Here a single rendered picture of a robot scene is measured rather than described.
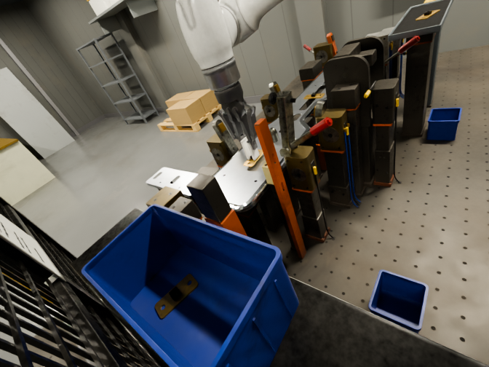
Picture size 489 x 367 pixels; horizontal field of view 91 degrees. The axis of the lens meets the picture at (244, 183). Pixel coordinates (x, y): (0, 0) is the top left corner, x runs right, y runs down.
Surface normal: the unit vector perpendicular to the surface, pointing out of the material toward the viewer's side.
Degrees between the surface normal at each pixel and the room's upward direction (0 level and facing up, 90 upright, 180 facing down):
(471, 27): 90
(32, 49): 90
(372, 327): 0
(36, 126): 78
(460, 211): 0
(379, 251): 0
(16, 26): 90
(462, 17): 90
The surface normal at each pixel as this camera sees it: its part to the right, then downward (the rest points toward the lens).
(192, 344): -0.33, -0.75
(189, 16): -0.33, 0.52
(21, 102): 0.70, -0.04
